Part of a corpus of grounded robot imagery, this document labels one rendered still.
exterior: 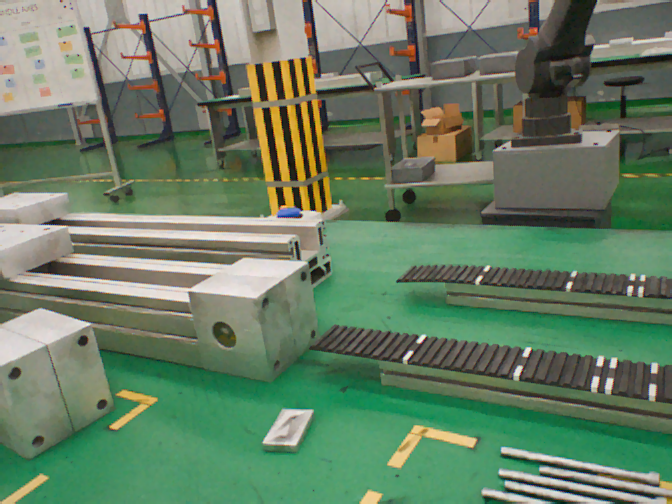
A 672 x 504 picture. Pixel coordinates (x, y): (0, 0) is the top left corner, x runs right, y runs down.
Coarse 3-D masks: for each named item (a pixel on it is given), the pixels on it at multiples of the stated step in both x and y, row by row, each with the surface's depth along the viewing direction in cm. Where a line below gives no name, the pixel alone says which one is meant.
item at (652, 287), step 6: (654, 276) 64; (666, 276) 64; (648, 282) 63; (654, 282) 63; (660, 282) 63; (666, 282) 62; (648, 288) 62; (654, 288) 61; (660, 288) 61; (666, 288) 61; (648, 294) 60; (654, 294) 60; (660, 294) 60; (666, 294) 60
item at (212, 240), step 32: (64, 224) 111; (96, 224) 107; (128, 224) 102; (160, 224) 98; (192, 224) 95; (224, 224) 91; (256, 224) 88; (288, 224) 86; (320, 224) 84; (128, 256) 94; (160, 256) 90; (192, 256) 87; (224, 256) 84; (256, 256) 81; (288, 256) 78; (320, 256) 85
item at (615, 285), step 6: (612, 276) 65; (618, 276) 66; (624, 276) 65; (606, 282) 65; (612, 282) 64; (618, 282) 64; (624, 282) 64; (606, 288) 63; (612, 288) 63; (618, 288) 62; (624, 288) 63; (606, 294) 62; (612, 294) 62; (618, 294) 62; (624, 294) 61
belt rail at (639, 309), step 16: (448, 288) 71; (464, 288) 70; (480, 288) 69; (496, 288) 68; (512, 288) 68; (464, 304) 71; (480, 304) 70; (496, 304) 69; (512, 304) 68; (528, 304) 67; (544, 304) 66; (560, 304) 66; (576, 304) 65; (592, 304) 64; (608, 304) 63; (624, 304) 62; (640, 304) 61; (656, 304) 60; (624, 320) 63; (640, 320) 62; (656, 320) 61
